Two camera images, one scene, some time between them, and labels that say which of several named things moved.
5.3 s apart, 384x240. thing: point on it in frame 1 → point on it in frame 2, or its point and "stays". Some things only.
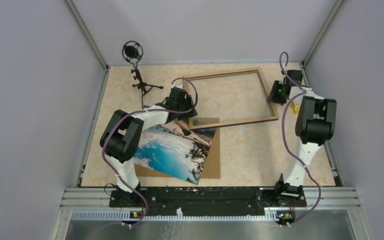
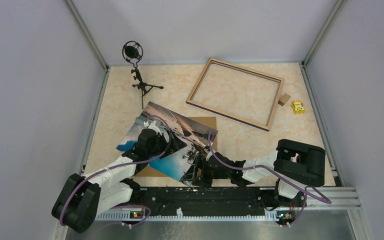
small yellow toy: x=295 y=107 stays
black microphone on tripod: x=133 y=51 stays
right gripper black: x=271 y=97 → x=202 y=180
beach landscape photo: x=172 y=148 stays
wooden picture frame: x=191 y=126 → x=226 y=64
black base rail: x=209 y=202 stays
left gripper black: x=192 y=113 → x=176 y=145
